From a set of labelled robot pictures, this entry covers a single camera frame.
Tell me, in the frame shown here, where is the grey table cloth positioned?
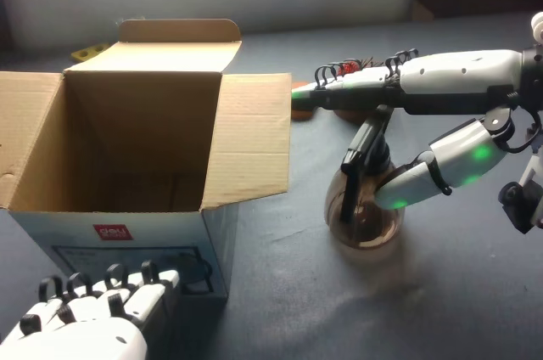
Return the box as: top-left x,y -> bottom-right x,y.
0,11 -> 543,360

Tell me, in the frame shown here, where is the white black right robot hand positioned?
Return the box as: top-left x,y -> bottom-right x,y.
291,48 -> 525,211

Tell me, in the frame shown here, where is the yellow cheese wedge toy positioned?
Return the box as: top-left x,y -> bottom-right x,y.
70,42 -> 111,63

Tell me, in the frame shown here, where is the brown spray bottle black nozzle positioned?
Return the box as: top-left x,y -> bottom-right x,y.
324,104 -> 406,249

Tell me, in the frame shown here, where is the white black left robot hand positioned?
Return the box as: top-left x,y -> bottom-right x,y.
0,260 -> 182,360

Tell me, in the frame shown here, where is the chocolate strawberry cake toy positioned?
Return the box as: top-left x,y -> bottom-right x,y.
333,56 -> 385,123

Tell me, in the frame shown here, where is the open cardboard box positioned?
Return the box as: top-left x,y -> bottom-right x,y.
0,18 -> 294,300

